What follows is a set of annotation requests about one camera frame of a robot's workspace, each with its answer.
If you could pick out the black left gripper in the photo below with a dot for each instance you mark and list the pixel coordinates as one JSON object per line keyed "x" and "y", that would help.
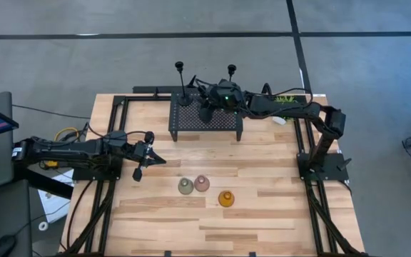
{"x": 139, "y": 151}

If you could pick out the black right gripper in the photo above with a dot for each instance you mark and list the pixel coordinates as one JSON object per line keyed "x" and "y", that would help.
{"x": 227, "y": 94}

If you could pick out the tall black candlestick holder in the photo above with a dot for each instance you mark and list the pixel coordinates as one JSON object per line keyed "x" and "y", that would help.
{"x": 231, "y": 68}
{"x": 185, "y": 100}

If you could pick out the green glass candle holder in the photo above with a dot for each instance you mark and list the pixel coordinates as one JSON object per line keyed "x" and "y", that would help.
{"x": 186, "y": 186}

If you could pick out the amber glass candle holder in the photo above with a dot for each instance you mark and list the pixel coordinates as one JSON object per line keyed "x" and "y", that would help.
{"x": 226, "y": 200}

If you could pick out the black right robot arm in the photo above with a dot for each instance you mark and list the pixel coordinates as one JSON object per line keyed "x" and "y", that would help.
{"x": 298, "y": 110}

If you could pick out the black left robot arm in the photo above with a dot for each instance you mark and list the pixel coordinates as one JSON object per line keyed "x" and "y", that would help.
{"x": 73, "y": 153}

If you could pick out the pink glass candle holder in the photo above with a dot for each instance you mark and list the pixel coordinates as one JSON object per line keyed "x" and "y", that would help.
{"x": 202, "y": 183}

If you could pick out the black perforated metal riser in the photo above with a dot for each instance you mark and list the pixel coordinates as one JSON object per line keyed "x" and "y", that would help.
{"x": 191, "y": 119}

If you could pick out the small green potted plant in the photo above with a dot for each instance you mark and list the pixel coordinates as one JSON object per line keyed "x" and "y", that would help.
{"x": 279, "y": 120}

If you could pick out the white paper sheet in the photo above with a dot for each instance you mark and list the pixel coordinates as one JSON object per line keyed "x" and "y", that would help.
{"x": 54, "y": 203}

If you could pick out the black stand foot bar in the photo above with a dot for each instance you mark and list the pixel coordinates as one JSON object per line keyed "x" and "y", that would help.
{"x": 45, "y": 183}

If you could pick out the white tape roll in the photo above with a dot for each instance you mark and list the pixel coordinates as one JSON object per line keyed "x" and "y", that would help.
{"x": 39, "y": 226}

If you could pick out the black computer mouse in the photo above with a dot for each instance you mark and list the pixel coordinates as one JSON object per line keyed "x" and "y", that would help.
{"x": 2, "y": 246}

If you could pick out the black pointed bracket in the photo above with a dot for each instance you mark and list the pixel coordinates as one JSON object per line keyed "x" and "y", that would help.
{"x": 192, "y": 82}

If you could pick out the black table edge bracket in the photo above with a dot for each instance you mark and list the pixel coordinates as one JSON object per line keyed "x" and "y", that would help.
{"x": 252, "y": 254}
{"x": 167, "y": 254}

